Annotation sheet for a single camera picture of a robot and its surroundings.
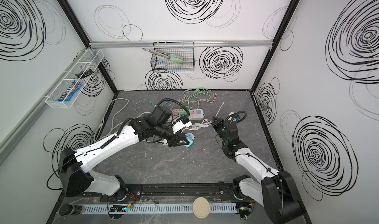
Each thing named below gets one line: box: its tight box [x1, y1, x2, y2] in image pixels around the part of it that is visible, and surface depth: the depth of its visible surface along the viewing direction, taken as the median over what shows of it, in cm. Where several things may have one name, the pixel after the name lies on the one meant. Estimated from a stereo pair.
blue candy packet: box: [57, 81, 82, 102], surface depth 72 cm
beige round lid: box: [192, 196, 211, 220], surface depth 66 cm
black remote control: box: [74, 68, 94, 79], surface depth 82 cm
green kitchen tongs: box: [142, 47, 185, 62], surface depth 94 cm
